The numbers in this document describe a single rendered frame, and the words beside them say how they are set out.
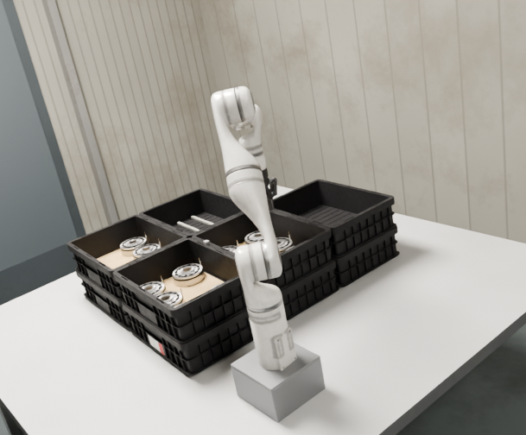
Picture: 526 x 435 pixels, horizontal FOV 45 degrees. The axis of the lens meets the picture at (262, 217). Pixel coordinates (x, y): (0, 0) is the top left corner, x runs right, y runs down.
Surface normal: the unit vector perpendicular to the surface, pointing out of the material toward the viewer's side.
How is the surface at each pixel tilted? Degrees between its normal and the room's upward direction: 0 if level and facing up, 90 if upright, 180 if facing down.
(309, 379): 90
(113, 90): 90
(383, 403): 0
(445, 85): 90
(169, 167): 90
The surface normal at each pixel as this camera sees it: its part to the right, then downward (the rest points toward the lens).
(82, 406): -0.18, -0.91
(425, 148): -0.76, 0.37
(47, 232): 0.62, 0.19
